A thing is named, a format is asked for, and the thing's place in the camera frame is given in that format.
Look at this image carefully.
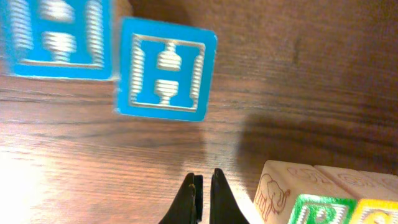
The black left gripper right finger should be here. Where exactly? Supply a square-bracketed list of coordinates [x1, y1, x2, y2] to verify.
[210, 168, 249, 224]

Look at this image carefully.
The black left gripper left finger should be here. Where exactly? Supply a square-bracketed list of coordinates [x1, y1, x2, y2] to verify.
[159, 173, 203, 224]

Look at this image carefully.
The green R block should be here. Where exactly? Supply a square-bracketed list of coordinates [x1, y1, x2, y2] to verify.
[254, 160, 357, 224]

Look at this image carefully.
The yellow S block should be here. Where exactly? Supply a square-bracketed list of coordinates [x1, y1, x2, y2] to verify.
[361, 171, 397, 194]

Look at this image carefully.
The yellow 6 block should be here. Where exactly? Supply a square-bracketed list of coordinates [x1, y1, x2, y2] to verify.
[315, 166, 397, 224]

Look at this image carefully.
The blue H block right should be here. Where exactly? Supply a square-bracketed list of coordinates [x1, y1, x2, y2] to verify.
[116, 17, 218, 122]

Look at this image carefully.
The blue h block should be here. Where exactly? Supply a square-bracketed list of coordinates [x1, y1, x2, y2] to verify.
[116, 17, 218, 122]
[1, 0, 133, 80]

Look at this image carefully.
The blue H block left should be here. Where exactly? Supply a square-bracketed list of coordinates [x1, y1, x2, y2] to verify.
[1, 0, 133, 80]

